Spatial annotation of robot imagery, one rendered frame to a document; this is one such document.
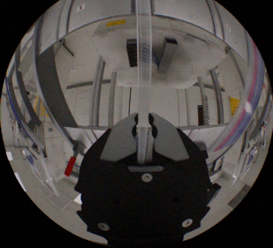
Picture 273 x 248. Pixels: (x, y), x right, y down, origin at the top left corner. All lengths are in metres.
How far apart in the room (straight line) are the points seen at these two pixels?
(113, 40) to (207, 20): 0.38
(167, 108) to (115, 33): 1.75
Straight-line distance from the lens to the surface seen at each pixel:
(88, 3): 0.15
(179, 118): 2.03
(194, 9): 0.15
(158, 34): 0.42
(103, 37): 0.44
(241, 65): 1.43
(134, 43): 0.41
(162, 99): 1.97
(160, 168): 0.31
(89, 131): 0.20
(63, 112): 0.25
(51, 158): 1.21
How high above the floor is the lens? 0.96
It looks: 7 degrees down
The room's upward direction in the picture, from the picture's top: 180 degrees counter-clockwise
